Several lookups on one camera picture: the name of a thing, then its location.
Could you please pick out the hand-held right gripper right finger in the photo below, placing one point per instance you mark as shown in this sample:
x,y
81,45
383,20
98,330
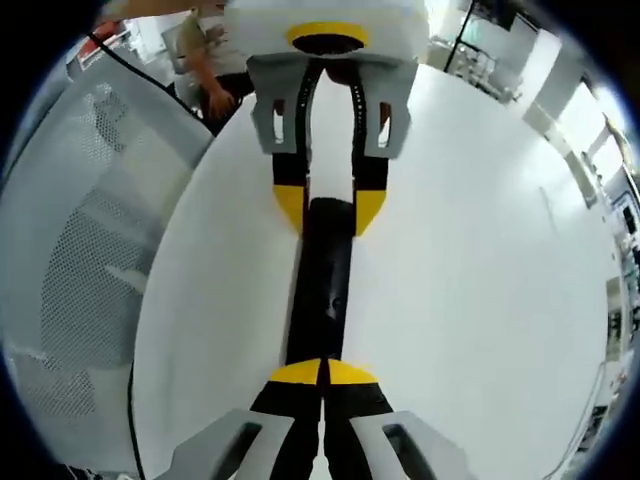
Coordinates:
x,y
360,400

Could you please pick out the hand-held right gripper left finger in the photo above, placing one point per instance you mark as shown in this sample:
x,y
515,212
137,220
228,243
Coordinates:
x,y
280,400

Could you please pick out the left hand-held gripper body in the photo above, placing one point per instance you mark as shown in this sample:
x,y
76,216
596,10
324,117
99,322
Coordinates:
x,y
250,25

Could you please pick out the black remote control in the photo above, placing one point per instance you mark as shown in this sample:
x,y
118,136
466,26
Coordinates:
x,y
320,280

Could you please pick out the red labelled box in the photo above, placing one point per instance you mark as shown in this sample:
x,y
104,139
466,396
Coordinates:
x,y
95,50

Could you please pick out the black framed glass partition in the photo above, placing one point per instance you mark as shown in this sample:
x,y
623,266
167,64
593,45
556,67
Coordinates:
x,y
492,30

